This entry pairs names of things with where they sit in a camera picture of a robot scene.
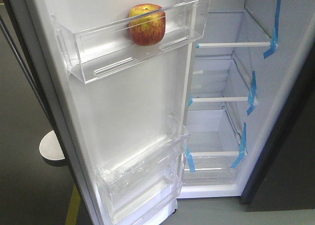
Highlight yellow floor tape line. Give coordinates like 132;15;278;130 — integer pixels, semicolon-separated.
65;185;81;225

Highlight white fridge interior body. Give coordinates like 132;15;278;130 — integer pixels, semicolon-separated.
180;0;315;199

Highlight red yellow apple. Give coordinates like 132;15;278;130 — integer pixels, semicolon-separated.
129;3;166;46

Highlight open fridge door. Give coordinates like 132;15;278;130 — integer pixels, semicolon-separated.
4;0;210;225

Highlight metal stanchion post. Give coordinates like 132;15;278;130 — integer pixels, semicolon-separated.
0;18;66;166

